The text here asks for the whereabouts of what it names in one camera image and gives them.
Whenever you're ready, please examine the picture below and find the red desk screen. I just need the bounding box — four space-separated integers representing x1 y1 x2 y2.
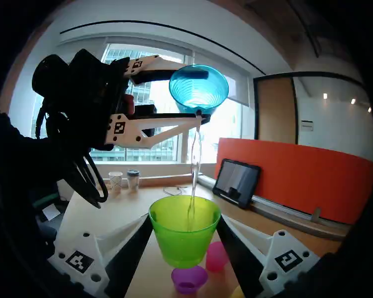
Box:
198 137 373 242

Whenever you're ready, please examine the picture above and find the clear patterned cup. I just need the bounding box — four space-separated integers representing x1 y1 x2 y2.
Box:
108 171 124 191

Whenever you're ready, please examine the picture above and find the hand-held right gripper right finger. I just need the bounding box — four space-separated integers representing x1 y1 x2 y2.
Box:
216 213 322 298

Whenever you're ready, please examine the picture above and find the purple plastic cup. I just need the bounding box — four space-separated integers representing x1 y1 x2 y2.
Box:
171 265 209 295

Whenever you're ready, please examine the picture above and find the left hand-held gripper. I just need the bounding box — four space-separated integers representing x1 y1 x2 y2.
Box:
32 48 212 153

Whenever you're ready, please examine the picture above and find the tablet in black case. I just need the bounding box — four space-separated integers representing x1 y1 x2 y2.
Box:
212 158 263 209

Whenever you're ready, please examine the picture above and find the blue plastic cup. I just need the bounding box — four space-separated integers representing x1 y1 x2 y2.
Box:
169 64 230 115

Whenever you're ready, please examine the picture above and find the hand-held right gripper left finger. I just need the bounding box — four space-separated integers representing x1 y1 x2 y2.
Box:
46 213 155 298

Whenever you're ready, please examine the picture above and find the green plastic cup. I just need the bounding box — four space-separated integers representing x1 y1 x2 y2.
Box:
148 195 222 269

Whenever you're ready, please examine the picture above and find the thin white cable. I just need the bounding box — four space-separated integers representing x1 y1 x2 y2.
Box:
163 185 188 196

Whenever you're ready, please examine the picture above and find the clear cup with dark lid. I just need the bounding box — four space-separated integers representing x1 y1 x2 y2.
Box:
126 169 141 191

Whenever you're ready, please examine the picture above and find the person's left forearm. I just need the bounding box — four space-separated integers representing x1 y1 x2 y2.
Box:
0 110 82 199

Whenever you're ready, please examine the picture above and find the pink plastic cup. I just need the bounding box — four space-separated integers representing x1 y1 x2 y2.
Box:
205 241 229 273

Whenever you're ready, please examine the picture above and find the black cable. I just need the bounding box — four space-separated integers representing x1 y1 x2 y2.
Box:
62 149 109 209

